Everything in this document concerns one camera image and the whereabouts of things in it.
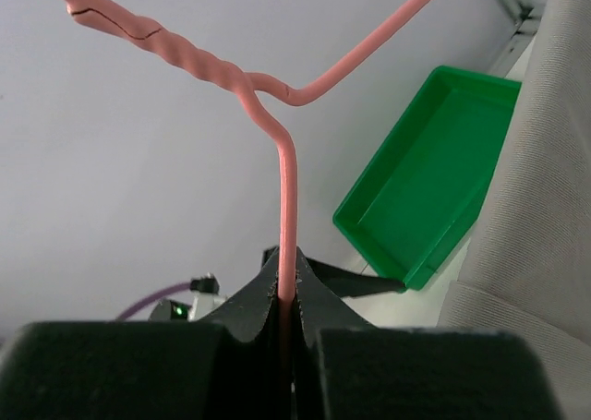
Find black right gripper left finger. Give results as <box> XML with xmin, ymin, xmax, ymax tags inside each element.
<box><xmin>1</xmin><ymin>254</ymin><xmax>283</xmax><ymax>419</ymax></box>

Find pink wire hanger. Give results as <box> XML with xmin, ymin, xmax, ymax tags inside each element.
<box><xmin>20</xmin><ymin>0</ymin><xmax>458</xmax><ymax>384</ymax></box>

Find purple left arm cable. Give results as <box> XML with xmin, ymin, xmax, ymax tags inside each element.
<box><xmin>114</xmin><ymin>281</ymin><xmax>193</xmax><ymax>322</ymax></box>

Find beige trousers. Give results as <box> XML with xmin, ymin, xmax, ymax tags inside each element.
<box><xmin>435</xmin><ymin>0</ymin><xmax>591</xmax><ymax>359</ymax></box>

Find green plastic bin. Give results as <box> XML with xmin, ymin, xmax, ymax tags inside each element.
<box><xmin>332</xmin><ymin>66</ymin><xmax>521</xmax><ymax>291</ymax></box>

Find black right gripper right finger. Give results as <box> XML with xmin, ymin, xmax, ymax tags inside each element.
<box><xmin>293</xmin><ymin>253</ymin><xmax>561</xmax><ymax>419</ymax></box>

